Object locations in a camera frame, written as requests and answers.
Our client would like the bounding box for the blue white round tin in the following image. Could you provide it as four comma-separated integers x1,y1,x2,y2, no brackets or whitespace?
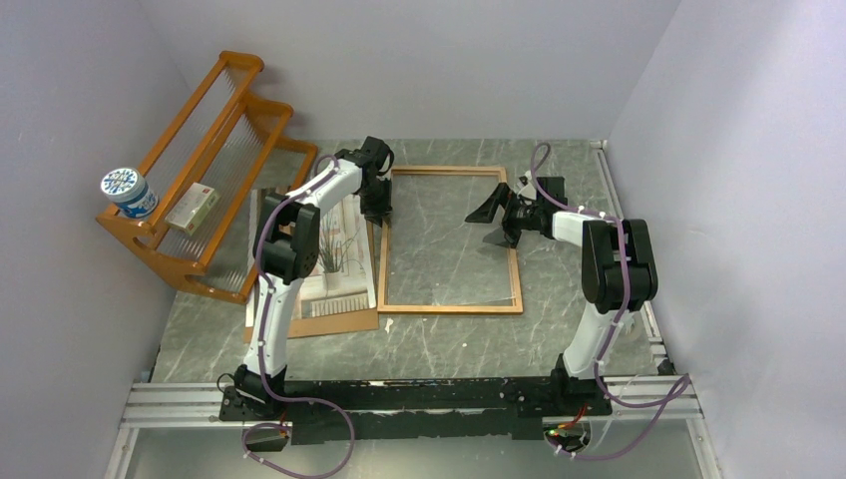
100,168,160,220

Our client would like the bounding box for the brown backing board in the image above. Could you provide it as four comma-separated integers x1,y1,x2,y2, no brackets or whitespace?
244,192,381,345

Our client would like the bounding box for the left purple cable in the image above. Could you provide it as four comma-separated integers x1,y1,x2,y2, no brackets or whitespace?
240,154,358,479

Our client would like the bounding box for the orange wooden shelf rack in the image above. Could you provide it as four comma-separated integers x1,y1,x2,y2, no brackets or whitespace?
96,51,318,304

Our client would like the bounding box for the wooden picture frame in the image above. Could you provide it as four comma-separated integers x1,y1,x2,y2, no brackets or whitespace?
376,165,525,316

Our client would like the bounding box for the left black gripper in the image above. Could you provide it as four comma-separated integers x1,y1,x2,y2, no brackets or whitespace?
357,177,393,229

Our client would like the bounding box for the aluminium extrusion rail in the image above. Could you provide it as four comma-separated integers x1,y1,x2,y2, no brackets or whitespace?
106,376,721,478

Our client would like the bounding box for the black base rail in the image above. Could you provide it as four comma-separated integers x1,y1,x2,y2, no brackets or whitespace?
224,373,613,445

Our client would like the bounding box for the white red small box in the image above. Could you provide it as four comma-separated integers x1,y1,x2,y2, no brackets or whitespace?
165,183,219,236

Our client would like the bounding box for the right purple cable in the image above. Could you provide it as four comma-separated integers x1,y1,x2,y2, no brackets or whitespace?
530,142,692,462

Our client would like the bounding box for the plant photo print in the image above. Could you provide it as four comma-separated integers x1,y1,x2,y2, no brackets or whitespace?
245,188,378,328

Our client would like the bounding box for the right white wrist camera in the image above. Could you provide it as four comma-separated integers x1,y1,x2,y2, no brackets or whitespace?
517,172,537,201

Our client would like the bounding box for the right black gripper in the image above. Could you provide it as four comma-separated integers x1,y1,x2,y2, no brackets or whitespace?
464,184,542,248

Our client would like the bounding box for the purple cable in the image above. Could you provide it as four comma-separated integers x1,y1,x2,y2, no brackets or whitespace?
530,142,692,462
240,154,358,479

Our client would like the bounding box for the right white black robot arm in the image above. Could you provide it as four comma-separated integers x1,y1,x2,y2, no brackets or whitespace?
465,176,658,415

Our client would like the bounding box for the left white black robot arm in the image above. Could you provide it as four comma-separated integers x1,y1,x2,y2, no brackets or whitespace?
219,137,394,421

